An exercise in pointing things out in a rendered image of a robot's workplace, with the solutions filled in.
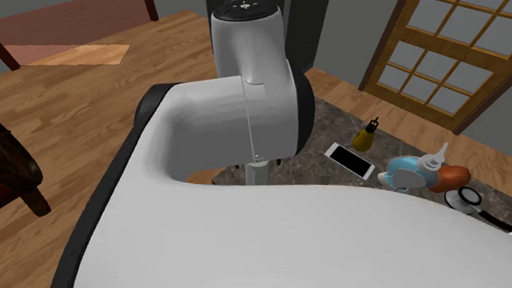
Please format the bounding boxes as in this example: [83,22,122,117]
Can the dark red wooden table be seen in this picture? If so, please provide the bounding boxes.
[0,0,160,77]

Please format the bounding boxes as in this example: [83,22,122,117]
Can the wooden framed glass door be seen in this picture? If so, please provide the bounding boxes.
[356,0,512,137]

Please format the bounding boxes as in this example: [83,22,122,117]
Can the white squeeze bottle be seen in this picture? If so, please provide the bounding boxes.
[416,141,451,175]

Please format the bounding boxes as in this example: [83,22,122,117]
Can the orange-brown oval object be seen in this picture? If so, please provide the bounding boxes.
[428,163,473,195]

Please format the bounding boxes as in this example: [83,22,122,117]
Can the black and white magnifying glass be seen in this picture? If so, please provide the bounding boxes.
[442,186,512,234]

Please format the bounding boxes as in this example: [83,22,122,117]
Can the light blue and white toy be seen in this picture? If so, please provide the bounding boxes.
[376,154,442,194]

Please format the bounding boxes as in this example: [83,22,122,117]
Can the yellow bottle with black cap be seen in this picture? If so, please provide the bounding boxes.
[351,116,381,153]

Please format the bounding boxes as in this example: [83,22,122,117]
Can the dark marble table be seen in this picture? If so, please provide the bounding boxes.
[210,93,512,234]

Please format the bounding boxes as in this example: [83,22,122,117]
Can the white smartphone with black screen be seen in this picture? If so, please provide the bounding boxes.
[322,141,377,181]

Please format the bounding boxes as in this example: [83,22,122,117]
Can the dark wooden chair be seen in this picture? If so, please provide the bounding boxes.
[0,109,56,261]

